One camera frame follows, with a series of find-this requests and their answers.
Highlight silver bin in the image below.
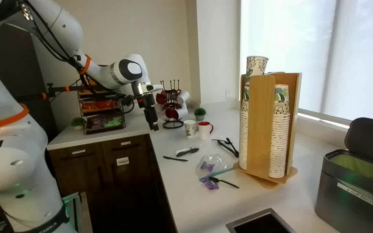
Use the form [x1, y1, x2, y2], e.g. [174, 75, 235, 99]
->
[315, 117, 373, 233]

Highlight green bin liner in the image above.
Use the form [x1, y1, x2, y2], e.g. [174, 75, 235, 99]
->
[330, 154, 373, 187]

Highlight silver bin lid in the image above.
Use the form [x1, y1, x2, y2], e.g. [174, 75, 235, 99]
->
[344, 117, 373, 164]

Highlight black mug tree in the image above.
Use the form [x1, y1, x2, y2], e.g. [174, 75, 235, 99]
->
[159, 79, 185, 129]

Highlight patterned paper cup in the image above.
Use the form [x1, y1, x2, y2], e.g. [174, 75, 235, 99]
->
[184, 119, 197, 137]

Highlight heap of dark snack packets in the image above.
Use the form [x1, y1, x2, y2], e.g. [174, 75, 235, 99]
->
[87, 115, 123, 130]

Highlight row of orange snack packets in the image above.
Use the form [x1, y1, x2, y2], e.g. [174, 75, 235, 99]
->
[81, 99, 121, 111]

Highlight small potted plant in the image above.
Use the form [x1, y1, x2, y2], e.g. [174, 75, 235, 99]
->
[194, 107, 207, 121]
[71, 117, 86, 131]

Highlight black and white utensil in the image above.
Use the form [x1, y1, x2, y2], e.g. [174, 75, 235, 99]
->
[175, 147, 200, 158]

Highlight dark wood drawer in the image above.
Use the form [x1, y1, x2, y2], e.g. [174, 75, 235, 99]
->
[101, 134, 163, 207]
[48, 140, 110, 211]

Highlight black tongs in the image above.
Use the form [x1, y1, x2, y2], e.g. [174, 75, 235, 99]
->
[211, 137, 240, 158]

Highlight clear plastic bag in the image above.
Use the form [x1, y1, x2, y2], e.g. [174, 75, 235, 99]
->
[195, 154, 236, 182]

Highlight black plastic spoon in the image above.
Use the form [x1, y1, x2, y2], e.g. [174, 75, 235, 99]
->
[208, 176, 240, 189]

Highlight wooden cup dispenser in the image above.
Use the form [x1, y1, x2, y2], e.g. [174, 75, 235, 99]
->
[233, 72, 302, 190]

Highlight dark tall refrigerator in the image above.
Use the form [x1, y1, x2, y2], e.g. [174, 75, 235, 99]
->
[0, 23, 58, 143]

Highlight window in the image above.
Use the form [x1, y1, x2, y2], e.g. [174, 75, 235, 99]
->
[240, 0, 373, 124]

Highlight black wire snack rack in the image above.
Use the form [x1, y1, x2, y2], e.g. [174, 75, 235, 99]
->
[77, 78, 126, 135]

